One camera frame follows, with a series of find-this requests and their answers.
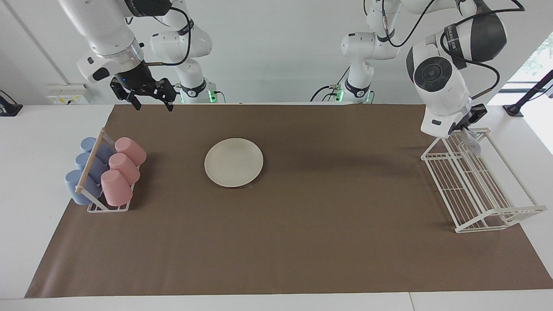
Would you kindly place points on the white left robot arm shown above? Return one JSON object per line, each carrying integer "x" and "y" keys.
{"x": 440, "y": 82}

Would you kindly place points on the blue plastic cup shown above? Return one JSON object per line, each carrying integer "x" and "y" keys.
{"x": 83, "y": 160}
{"x": 75, "y": 188}
{"x": 88, "y": 143}

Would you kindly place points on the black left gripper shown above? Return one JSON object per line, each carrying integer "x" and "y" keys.
{"x": 475, "y": 114}

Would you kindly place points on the bright window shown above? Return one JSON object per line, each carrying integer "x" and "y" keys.
{"x": 542, "y": 60}

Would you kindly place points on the cream wall power outlet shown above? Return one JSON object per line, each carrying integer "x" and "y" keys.
{"x": 65, "y": 97}

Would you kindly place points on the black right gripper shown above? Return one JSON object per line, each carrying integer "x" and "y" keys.
{"x": 136, "y": 80}

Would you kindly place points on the brown table mat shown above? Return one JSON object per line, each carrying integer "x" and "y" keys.
{"x": 302, "y": 237}

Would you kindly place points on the white cup rack wooden bar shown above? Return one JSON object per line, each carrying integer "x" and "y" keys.
{"x": 90, "y": 162}

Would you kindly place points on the pink plastic cup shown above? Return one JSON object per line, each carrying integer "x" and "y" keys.
{"x": 116, "y": 188}
{"x": 131, "y": 150}
{"x": 125, "y": 167}

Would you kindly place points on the black angled stand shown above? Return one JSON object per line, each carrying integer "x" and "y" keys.
{"x": 514, "y": 110}

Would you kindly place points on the cream round plate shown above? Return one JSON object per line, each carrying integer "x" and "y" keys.
{"x": 233, "y": 162}

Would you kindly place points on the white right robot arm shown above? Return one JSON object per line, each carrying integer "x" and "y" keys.
{"x": 103, "y": 30}

